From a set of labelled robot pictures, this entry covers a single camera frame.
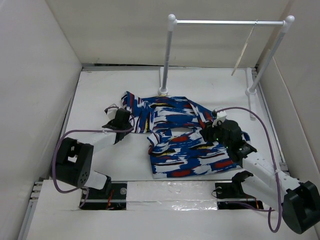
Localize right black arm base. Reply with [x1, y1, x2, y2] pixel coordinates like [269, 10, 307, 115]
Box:
[211, 170, 267, 212]

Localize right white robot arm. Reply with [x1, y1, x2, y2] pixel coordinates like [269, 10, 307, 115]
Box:
[200, 120, 320, 234]

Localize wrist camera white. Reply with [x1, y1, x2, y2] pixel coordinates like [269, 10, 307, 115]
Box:
[212, 107, 227, 127]
[104, 105, 119, 120]

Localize white clothes rack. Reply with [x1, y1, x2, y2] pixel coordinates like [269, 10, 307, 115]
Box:
[158, 13, 296, 121]

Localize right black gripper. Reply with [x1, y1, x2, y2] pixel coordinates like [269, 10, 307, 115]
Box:
[198, 118, 231, 149]

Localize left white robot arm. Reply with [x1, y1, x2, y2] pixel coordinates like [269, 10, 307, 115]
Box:
[50, 108, 134, 199]

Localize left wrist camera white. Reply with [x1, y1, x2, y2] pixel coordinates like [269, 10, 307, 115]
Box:
[104, 105, 119, 120]

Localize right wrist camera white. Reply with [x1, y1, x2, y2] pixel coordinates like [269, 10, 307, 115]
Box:
[212, 107, 227, 127]

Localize blue patterned trousers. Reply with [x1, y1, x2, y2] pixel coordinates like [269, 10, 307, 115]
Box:
[121, 91, 239, 179]

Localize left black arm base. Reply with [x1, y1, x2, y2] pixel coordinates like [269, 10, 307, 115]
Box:
[79, 176, 128, 211]

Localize cream plastic clothes hanger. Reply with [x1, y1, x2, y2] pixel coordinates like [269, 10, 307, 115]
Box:
[231, 19, 258, 76]

